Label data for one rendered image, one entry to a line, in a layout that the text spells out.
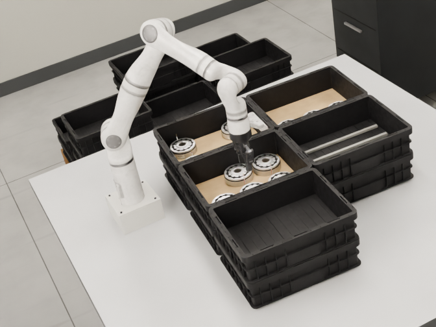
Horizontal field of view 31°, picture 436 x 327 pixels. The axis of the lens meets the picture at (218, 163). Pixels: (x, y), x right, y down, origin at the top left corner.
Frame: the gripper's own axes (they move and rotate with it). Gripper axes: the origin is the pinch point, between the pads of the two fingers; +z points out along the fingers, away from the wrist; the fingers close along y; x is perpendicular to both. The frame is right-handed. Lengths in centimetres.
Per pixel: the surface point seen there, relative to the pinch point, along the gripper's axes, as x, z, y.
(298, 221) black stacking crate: 7.1, 13.4, 22.9
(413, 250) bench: 38, 26, 43
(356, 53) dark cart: 122, 56, -140
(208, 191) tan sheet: -12.2, 13.6, -10.4
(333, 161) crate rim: 27.7, 4.1, 11.3
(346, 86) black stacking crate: 59, 6, -34
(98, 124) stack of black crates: -27, 48, -145
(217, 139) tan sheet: 3.9, 13.5, -40.8
